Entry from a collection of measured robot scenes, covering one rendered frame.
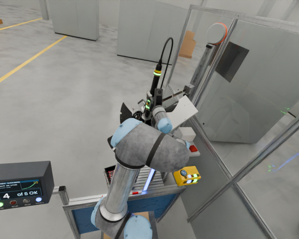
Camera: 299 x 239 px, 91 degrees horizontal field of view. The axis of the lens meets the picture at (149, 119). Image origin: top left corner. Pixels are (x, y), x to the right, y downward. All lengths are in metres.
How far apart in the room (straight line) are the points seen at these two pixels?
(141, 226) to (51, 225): 1.49
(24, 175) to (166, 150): 0.68
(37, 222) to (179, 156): 1.89
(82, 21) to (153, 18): 3.27
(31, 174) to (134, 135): 0.59
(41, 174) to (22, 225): 1.36
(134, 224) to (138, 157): 0.35
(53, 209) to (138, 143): 1.82
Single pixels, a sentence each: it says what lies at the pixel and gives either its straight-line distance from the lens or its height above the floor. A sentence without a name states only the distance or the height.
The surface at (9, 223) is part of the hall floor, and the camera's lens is 2.26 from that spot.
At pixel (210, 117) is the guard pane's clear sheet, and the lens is 1.59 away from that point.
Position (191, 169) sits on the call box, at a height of 1.07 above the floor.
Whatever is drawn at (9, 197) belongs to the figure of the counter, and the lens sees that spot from 0.99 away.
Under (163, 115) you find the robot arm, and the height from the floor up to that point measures 1.52.
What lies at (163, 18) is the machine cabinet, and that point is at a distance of 6.54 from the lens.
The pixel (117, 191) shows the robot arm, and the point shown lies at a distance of 0.60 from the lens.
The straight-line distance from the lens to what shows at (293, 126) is 1.16.
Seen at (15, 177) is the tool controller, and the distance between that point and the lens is 0.91.
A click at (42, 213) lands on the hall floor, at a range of 2.18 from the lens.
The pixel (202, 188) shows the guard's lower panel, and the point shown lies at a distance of 1.80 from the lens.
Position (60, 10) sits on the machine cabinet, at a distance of 8.40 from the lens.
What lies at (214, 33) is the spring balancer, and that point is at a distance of 1.50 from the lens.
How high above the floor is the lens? 1.97
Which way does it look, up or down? 38 degrees down
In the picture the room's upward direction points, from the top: 15 degrees clockwise
